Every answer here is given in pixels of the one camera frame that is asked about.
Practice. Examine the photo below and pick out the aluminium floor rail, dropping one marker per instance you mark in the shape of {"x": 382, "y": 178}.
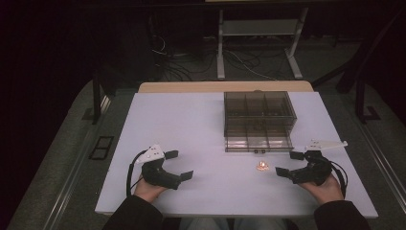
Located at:
{"x": 65, "y": 191}
{"x": 383, "y": 166}

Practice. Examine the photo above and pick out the person's left hand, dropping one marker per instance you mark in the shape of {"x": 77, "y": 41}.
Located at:
{"x": 147, "y": 191}

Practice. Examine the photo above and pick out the black rectangular floor frame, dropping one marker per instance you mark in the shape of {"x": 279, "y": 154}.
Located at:
{"x": 101, "y": 147}

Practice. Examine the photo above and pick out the wooden table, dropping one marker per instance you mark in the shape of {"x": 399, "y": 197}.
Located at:
{"x": 223, "y": 87}

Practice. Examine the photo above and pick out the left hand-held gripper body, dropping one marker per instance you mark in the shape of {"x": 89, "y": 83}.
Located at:
{"x": 156, "y": 174}

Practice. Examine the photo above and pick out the small shiny orange trinket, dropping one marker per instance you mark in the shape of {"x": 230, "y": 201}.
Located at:
{"x": 262, "y": 165}

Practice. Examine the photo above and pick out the person's right hand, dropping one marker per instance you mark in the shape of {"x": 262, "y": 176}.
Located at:
{"x": 324, "y": 191}

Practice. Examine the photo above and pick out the white metal stand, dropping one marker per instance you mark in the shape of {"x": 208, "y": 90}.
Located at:
{"x": 260, "y": 28}

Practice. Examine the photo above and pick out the clear smoky plastic drawer box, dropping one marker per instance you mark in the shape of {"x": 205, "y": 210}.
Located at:
{"x": 258, "y": 121}

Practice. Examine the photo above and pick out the black metal stand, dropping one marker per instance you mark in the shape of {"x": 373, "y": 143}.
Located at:
{"x": 96, "y": 99}
{"x": 362, "y": 102}

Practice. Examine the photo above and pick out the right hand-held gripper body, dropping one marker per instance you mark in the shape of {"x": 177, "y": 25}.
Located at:
{"x": 314, "y": 171}

